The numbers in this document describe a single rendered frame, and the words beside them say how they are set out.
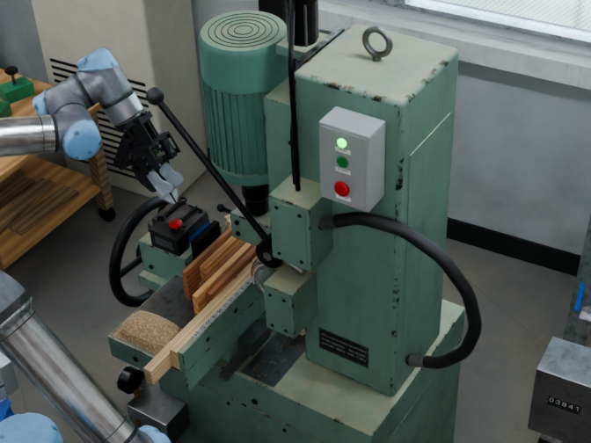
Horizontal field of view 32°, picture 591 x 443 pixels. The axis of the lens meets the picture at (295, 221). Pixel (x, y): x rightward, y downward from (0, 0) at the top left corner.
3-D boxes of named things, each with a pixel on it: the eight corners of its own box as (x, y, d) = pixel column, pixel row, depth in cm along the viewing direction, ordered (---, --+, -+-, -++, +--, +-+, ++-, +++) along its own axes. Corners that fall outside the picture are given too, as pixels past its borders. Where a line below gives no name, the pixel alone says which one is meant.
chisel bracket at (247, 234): (250, 225, 232) (247, 195, 227) (302, 244, 226) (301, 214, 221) (230, 243, 227) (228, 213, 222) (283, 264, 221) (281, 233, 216)
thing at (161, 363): (293, 232, 243) (292, 219, 240) (300, 235, 242) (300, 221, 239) (145, 381, 207) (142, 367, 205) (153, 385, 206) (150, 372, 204)
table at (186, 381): (236, 196, 265) (234, 177, 261) (338, 234, 251) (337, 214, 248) (76, 340, 226) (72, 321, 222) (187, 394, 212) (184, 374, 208)
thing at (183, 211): (176, 211, 241) (173, 192, 238) (214, 226, 236) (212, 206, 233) (141, 242, 233) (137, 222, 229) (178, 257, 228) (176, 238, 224)
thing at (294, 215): (294, 234, 203) (291, 172, 193) (333, 249, 199) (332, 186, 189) (270, 258, 197) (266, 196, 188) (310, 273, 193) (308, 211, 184)
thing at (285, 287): (289, 301, 215) (287, 257, 208) (317, 313, 212) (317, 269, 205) (265, 329, 209) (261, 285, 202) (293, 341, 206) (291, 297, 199)
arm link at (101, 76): (70, 62, 215) (106, 43, 216) (98, 108, 218) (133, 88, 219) (71, 66, 207) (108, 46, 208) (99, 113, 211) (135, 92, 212)
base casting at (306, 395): (261, 255, 266) (259, 227, 261) (464, 334, 241) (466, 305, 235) (153, 363, 237) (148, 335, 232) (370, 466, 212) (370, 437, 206)
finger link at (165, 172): (188, 199, 221) (167, 163, 218) (171, 203, 225) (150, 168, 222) (197, 192, 223) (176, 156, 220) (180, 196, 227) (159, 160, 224)
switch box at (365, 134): (337, 179, 188) (335, 105, 178) (384, 195, 183) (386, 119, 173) (319, 197, 184) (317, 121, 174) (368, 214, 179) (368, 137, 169)
